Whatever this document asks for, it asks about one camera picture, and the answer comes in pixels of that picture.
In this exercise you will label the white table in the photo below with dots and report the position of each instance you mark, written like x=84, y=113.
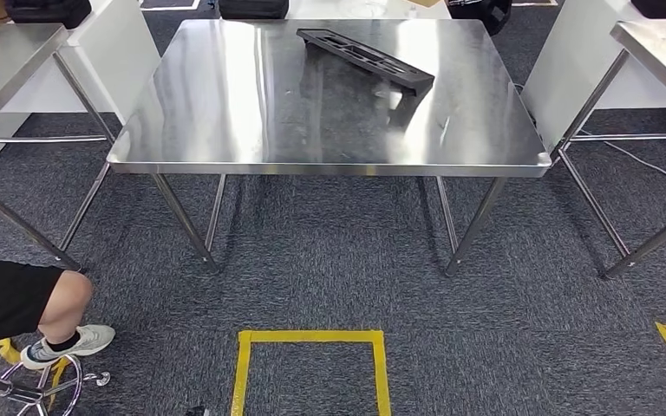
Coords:
x=327, y=8

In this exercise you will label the chrome stool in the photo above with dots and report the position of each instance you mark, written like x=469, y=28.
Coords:
x=100, y=379

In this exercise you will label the yellow floor tape strip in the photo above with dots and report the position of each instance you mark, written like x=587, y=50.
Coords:
x=5, y=350

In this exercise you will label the white cabinet panel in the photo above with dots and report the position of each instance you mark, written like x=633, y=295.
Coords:
x=114, y=57
x=574, y=63

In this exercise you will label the black plastic bumper bracket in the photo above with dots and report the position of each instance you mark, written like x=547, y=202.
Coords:
x=362, y=54

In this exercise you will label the person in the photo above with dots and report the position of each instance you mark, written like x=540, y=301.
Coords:
x=482, y=17
x=0, y=298

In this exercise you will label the black zip case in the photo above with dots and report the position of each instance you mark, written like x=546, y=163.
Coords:
x=252, y=8

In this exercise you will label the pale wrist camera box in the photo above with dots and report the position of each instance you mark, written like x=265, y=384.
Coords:
x=198, y=411

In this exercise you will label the white floor tape outline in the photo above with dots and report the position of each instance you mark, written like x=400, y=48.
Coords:
x=534, y=4
x=166, y=8

